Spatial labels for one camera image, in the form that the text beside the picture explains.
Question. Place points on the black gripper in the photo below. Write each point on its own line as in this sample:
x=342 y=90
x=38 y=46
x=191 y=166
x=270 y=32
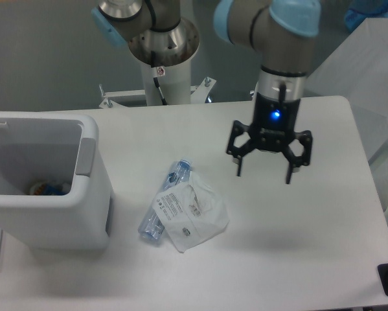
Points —
x=274 y=123

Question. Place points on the white push-button trash can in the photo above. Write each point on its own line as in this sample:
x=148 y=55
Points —
x=60 y=148

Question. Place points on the clear plastic water bottle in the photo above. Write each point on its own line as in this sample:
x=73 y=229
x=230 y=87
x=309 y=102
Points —
x=164 y=206

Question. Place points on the blue plastic cover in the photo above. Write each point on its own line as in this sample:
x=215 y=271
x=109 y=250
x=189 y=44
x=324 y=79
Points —
x=358 y=11

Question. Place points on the trash inside can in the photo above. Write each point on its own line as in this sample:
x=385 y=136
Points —
x=43 y=188

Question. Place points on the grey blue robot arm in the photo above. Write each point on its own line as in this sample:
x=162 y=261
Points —
x=283 y=32

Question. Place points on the white plastic packaging bag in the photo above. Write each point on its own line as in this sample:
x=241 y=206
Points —
x=204 y=214

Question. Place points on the white pedestal base bracket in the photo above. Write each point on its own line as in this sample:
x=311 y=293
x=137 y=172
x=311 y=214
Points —
x=137 y=98

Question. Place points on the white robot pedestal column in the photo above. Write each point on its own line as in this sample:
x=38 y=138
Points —
x=165 y=60

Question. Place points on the white covered side table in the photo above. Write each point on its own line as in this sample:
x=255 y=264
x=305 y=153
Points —
x=358 y=71

